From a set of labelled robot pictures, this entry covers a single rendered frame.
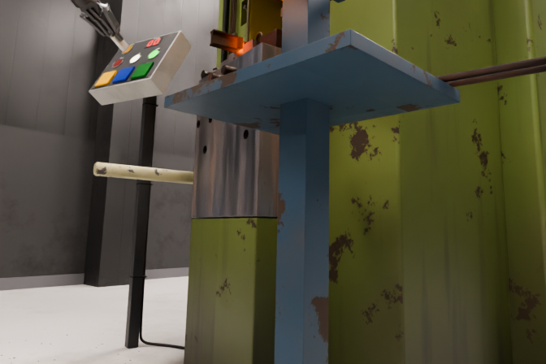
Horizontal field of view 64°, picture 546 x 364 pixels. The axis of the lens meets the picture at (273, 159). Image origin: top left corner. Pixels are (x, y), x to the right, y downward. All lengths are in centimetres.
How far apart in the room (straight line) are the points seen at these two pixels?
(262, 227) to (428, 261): 39
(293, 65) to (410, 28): 61
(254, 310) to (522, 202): 76
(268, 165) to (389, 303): 42
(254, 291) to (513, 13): 105
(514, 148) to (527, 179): 9
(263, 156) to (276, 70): 52
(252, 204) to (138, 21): 302
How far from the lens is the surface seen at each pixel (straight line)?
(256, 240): 107
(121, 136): 362
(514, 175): 137
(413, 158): 106
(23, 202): 353
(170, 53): 175
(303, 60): 57
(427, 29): 121
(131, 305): 179
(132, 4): 398
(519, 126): 138
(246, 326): 112
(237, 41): 139
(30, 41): 375
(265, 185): 109
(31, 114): 362
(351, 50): 54
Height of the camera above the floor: 44
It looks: 9 degrees up
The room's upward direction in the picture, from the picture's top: 1 degrees clockwise
